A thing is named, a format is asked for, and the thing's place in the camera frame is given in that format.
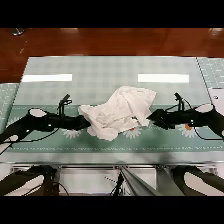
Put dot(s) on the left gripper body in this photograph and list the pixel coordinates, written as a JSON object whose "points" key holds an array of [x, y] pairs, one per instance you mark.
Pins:
{"points": [[76, 122]]}

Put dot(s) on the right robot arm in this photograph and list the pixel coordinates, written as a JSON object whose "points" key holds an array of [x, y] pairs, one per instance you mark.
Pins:
{"points": [[208, 120]]}

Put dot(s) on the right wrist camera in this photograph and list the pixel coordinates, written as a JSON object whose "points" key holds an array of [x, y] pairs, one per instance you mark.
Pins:
{"points": [[179, 100]]}

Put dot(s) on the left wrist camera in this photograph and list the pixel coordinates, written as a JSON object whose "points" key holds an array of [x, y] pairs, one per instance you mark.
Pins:
{"points": [[63, 101]]}

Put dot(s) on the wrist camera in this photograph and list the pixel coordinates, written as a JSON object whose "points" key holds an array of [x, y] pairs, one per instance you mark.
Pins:
{"points": [[63, 101], [179, 100]]}

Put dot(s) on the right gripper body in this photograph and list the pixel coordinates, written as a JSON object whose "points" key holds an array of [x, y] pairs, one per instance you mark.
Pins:
{"points": [[164, 119]]}

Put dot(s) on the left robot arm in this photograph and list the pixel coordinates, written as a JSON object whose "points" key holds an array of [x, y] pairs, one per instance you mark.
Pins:
{"points": [[25, 124]]}

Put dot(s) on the white garment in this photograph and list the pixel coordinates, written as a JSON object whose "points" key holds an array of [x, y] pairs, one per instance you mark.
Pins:
{"points": [[121, 110]]}

